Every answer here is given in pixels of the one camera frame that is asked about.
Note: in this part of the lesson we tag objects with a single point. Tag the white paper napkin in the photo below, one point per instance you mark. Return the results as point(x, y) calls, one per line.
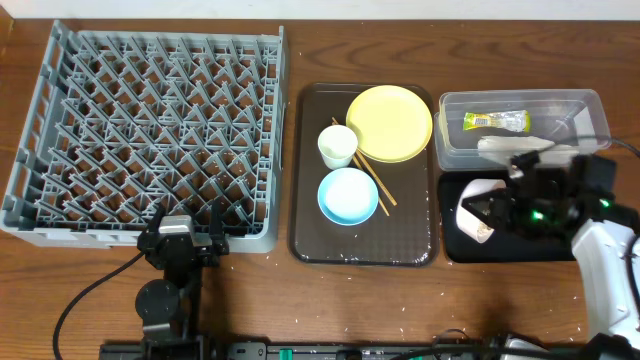
point(499, 149)

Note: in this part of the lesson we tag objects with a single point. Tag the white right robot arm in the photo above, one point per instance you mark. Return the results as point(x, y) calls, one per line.
point(607, 253)

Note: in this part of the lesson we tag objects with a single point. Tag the grey plastic dish rack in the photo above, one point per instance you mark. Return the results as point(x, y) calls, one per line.
point(123, 123)

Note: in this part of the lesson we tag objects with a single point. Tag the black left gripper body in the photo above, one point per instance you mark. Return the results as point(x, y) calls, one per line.
point(182, 242)

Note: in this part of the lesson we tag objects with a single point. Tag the yellow plastic plate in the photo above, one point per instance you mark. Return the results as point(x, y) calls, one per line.
point(392, 123)

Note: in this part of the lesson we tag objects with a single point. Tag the light blue bowl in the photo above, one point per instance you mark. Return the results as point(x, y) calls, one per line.
point(347, 196)

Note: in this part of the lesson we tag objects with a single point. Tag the white plastic cup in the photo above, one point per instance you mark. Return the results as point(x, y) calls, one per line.
point(337, 145)

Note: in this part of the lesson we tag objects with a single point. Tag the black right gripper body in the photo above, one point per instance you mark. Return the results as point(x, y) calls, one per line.
point(534, 216)

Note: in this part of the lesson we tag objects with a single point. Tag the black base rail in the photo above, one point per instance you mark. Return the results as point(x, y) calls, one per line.
point(202, 347)

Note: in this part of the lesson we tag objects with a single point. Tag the clear plastic waste bin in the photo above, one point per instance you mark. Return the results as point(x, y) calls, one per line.
point(573, 117)

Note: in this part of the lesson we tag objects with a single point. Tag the dark brown serving tray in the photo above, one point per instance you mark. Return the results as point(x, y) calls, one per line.
point(404, 235)

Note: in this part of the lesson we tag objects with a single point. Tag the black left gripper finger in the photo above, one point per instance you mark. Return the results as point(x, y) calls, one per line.
point(216, 231)
point(154, 224)

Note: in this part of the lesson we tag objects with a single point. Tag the black waste tray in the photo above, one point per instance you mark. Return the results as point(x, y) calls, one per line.
point(500, 247)

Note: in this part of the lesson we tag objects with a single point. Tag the green snack wrapper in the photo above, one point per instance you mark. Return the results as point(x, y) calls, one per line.
point(514, 121)

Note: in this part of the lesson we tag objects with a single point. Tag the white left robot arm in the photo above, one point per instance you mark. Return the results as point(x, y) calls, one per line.
point(169, 306)

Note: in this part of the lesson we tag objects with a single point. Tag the wooden chopstick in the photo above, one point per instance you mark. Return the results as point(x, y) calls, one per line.
point(360, 167)
point(375, 177)

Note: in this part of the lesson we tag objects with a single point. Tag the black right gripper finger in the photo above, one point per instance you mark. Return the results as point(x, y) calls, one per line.
point(489, 221)
point(484, 202)

